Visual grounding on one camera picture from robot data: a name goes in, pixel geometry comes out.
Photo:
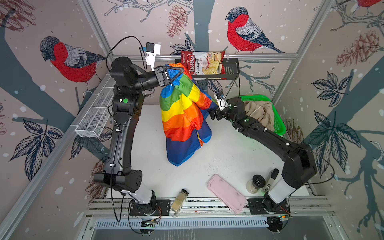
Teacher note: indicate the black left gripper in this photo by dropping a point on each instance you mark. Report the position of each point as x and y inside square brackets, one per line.
[164, 76]

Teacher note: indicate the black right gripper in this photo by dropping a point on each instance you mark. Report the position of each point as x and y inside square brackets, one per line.
[217, 113]

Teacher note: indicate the rainbow striped shorts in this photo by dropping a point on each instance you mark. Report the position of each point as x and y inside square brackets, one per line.
[184, 110]

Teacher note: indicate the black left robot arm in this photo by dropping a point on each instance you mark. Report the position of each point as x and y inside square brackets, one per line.
[131, 81]

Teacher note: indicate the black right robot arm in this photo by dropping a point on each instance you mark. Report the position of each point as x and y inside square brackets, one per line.
[299, 164]

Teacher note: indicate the beige shorts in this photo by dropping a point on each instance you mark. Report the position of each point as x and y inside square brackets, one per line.
[261, 111]

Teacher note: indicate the red Chuba chips bag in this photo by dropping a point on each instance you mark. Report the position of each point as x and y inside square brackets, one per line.
[203, 63]

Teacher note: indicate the green plastic basket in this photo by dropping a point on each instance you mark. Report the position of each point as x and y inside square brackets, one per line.
[280, 128]

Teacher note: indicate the black white marker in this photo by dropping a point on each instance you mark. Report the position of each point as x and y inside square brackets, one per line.
[272, 177]

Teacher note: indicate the pink rectangular case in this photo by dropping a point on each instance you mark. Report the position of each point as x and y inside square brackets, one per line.
[231, 197]

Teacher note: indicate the spice jar black lid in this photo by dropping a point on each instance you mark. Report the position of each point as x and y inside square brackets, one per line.
[179, 201]

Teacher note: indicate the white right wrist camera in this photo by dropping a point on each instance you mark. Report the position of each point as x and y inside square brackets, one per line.
[221, 100]

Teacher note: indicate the black wall basket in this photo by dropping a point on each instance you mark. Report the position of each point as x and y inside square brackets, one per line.
[231, 68]

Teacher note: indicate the white wire mesh shelf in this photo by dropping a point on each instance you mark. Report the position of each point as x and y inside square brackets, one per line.
[96, 114]

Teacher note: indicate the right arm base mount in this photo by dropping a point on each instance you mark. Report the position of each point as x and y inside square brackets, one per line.
[261, 206]

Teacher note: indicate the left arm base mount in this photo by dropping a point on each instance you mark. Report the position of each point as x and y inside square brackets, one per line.
[155, 208]

